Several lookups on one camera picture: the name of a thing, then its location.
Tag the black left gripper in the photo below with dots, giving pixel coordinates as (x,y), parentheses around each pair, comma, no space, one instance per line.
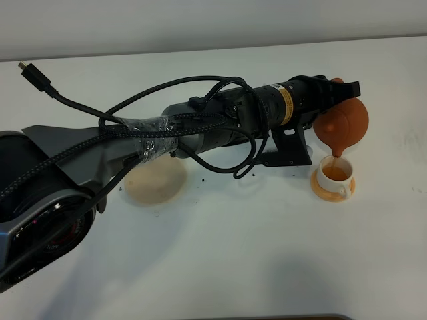
(315,95)

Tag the brown clay teapot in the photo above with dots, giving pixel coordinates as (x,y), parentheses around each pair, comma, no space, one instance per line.
(342,125)

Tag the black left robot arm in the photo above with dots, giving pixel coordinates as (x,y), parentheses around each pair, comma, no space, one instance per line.
(55,180)

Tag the beige round teapot saucer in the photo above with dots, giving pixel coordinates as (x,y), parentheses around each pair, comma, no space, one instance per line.
(156,182)

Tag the near white teacup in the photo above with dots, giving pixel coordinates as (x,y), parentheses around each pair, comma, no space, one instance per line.
(335,175)

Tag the near orange cup coaster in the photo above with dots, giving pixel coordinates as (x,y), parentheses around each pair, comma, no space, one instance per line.
(328,195)

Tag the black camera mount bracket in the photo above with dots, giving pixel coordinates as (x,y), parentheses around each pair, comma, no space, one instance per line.
(291,149)

